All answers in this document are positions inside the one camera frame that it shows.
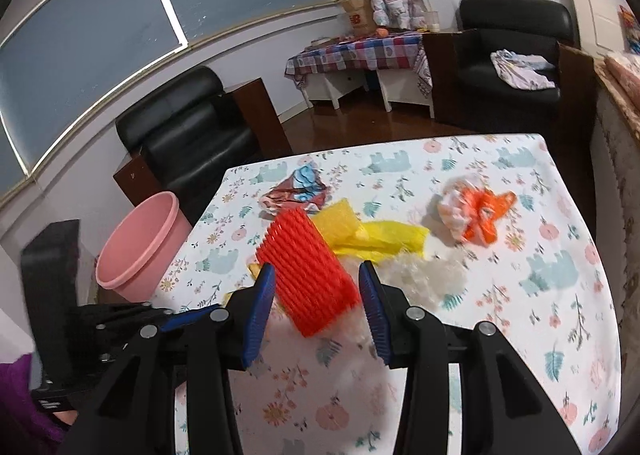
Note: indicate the person's left forearm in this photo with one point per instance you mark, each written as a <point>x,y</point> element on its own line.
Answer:
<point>20,405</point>

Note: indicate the white bed headboard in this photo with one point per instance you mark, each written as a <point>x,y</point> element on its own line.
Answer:
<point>592,5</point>

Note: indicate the floral tablecloth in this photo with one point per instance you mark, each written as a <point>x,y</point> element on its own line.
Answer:
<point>500,310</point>

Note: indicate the brown paper bag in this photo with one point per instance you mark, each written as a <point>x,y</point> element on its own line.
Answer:
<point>357,12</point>

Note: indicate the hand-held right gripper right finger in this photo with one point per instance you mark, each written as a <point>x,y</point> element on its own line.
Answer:
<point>375,320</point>

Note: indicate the window with grey blinds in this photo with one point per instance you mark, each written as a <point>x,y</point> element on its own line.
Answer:
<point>100,25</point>

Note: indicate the pink plastic bucket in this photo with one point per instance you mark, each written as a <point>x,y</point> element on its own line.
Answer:
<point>140,245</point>

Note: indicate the plastic cup with straw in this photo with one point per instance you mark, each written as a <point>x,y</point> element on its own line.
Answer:
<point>431,17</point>

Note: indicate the checked tablecloth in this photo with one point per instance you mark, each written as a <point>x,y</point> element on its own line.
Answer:
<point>360,52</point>

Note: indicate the orange white plastic bag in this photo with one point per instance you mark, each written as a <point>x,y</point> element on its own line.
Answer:
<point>475,210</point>

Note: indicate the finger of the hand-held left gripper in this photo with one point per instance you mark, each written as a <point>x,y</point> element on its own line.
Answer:
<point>190,319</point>

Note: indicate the pink dotted quilt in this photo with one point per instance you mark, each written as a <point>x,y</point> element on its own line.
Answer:
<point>625,80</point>

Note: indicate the red blue wrapper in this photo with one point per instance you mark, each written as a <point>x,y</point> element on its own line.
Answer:
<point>295,190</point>

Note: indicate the white desk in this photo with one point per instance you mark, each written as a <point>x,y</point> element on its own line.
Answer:
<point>330,85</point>

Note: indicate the yellow plastic bag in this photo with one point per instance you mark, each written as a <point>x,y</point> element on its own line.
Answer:
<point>390,237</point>

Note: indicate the blue orange patterned pillow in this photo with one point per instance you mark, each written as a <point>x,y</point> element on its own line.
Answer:
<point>630,30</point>

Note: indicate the orange-yellow foam net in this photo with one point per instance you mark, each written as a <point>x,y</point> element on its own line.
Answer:
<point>335,222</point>

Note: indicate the black leather armchair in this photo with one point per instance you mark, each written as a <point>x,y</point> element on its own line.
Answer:
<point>190,135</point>
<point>510,20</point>

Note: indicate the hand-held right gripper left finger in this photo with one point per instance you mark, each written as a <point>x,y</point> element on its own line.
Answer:
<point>257,315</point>

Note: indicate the clear plastic bag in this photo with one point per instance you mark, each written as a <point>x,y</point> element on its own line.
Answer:
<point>425,280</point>

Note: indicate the red foam net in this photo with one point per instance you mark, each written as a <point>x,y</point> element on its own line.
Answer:
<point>310,265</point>

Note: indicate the crumpled patterned cloth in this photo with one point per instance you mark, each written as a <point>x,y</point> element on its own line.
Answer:
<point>520,70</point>

